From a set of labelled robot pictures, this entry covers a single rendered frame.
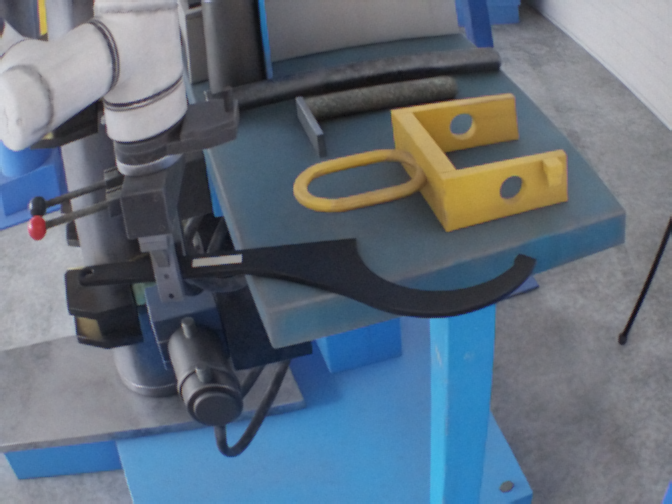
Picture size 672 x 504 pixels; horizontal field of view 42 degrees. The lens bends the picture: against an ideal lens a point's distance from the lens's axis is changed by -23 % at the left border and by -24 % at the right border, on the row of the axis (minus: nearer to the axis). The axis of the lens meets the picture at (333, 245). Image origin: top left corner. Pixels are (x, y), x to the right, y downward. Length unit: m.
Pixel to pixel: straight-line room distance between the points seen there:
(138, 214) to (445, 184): 0.30
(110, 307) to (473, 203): 1.03
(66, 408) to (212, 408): 0.68
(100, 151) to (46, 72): 1.11
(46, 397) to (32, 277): 0.80
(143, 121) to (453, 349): 0.43
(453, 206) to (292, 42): 0.48
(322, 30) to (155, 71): 0.58
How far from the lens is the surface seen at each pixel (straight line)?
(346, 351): 2.31
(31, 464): 2.36
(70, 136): 1.75
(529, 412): 2.36
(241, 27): 1.32
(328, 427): 2.21
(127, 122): 0.93
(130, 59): 0.88
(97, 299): 1.99
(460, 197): 1.05
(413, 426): 2.19
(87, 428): 2.27
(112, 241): 2.04
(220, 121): 0.95
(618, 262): 2.82
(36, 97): 0.83
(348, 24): 1.46
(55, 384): 2.42
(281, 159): 1.21
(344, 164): 1.12
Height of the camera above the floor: 1.67
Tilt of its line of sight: 35 degrees down
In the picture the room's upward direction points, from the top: 7 degrees counter-clockwise
